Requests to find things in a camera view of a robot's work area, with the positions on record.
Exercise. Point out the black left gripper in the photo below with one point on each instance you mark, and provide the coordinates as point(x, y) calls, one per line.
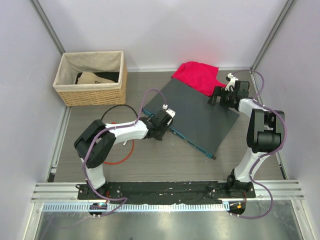
point(161, 122)

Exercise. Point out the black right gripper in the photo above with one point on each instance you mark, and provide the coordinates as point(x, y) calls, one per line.
point(222, 95)

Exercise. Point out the grey blue network switch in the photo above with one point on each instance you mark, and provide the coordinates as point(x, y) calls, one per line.
point(198, 123)

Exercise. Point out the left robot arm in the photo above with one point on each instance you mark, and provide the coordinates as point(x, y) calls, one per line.
point(95, 143)

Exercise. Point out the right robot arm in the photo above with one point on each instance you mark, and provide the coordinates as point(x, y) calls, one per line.
point(266, 135)

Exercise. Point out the pink red cloth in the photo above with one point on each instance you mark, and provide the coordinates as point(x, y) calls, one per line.
point(200, 76)

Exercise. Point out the beige and black cloth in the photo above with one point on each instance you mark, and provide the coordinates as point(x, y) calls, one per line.
point(87, 77)

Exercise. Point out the wicker basket with liner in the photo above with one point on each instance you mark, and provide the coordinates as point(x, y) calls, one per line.
point(74, 64)

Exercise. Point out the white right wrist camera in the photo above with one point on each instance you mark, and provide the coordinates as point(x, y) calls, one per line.
point(231, 81)

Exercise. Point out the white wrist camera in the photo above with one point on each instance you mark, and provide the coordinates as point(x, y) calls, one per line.
point(231, 81)
point(169, 111)

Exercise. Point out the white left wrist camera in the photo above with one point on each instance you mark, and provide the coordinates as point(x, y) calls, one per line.
point(169, 111)

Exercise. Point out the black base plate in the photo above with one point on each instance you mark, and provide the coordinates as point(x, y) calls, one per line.
point(174, 192)

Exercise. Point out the slotted cable duct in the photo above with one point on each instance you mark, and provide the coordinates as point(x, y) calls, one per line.
point(93, 207)

